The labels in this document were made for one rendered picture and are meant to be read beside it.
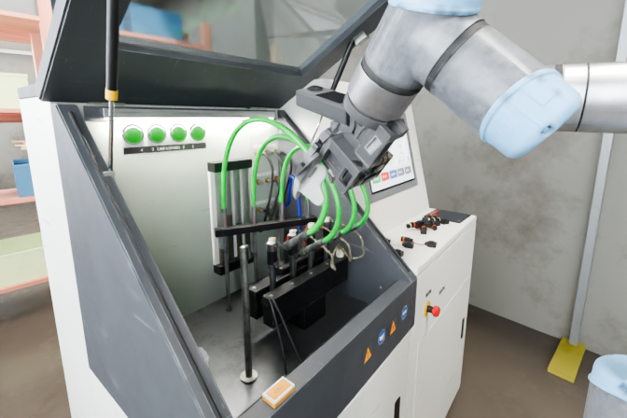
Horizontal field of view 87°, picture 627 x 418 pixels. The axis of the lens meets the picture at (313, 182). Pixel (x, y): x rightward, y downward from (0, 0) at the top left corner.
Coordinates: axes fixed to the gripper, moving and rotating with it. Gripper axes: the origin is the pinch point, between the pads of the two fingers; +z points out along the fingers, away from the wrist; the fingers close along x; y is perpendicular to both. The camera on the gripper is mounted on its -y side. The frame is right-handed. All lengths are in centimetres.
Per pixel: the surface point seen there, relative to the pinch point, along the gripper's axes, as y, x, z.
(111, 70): -33.7, -19.7, -0.6
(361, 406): 39, 4, 45
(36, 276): -125, -71, 241
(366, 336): 27.0, 8.9, 32.1
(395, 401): 49, 20, 60
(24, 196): -167, -57, 202
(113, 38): -35.1, -18.2, -5.4
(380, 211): 0, 56, 53
